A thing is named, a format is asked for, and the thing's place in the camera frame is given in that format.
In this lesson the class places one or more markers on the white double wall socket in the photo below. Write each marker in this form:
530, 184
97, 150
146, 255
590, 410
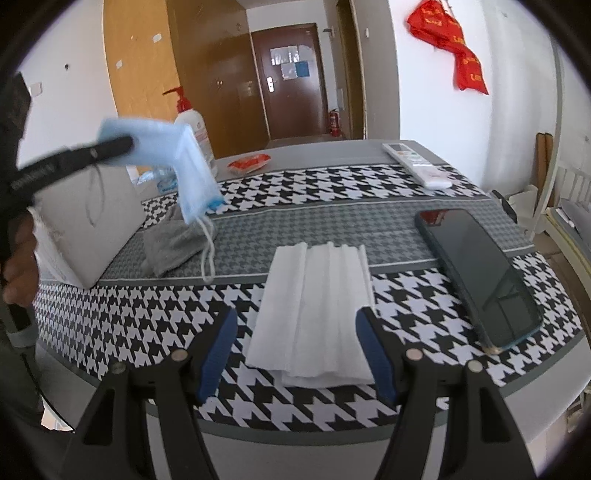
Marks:
35, 89

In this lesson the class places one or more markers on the red hanging bags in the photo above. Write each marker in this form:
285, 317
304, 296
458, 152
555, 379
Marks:
443, 27

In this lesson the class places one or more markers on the black smartphone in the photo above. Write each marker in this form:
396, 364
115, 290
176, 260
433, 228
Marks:
480, 277

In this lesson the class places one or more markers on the white metal bunk bed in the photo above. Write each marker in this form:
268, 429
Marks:
575, 184

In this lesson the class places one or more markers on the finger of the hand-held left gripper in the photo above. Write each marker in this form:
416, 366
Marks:
106, 146

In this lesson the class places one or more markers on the white paper tissue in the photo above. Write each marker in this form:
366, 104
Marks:
314, 304

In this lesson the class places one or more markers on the white pump bottle red cap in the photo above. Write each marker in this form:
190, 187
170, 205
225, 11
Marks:
196, 124

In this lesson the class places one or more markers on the red snack packet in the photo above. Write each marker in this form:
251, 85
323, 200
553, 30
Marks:
249, 163

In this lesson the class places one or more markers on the red fire extinguisher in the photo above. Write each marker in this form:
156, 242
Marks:
334, 123

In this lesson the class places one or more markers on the leaning wooden boards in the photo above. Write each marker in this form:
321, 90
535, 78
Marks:
544, 157

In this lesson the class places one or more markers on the person's left hand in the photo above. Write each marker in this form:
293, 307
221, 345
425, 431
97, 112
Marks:
23, 272

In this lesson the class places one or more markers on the black table clip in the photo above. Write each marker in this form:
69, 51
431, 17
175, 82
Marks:
504, 203

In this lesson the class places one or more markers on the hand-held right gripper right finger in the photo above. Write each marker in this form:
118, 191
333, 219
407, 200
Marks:
376, 355

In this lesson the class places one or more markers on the blue spray bottle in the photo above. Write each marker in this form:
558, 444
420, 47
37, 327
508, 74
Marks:
166, 185

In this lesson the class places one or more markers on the wooden side doorway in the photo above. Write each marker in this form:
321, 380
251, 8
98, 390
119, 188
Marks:
352, 69

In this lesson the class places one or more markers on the blue face mask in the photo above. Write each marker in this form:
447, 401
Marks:
184, 175

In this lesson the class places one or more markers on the grey towel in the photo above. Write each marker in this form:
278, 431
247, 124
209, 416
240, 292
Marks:
171, 249

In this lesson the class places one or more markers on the white remote control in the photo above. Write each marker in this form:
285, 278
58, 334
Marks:
418, 164

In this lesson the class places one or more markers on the wooden wardrobe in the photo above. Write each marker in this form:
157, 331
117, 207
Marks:
203, 69

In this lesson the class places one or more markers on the houndstooth table cloth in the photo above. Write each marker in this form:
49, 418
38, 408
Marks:
152, 318

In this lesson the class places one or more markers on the dark brown door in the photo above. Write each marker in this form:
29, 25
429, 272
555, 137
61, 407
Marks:
300, 106

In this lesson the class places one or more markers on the white foam box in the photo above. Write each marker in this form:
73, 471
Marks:
92, 230

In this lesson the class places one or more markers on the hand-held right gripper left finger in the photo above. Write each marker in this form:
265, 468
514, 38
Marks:
217, 364

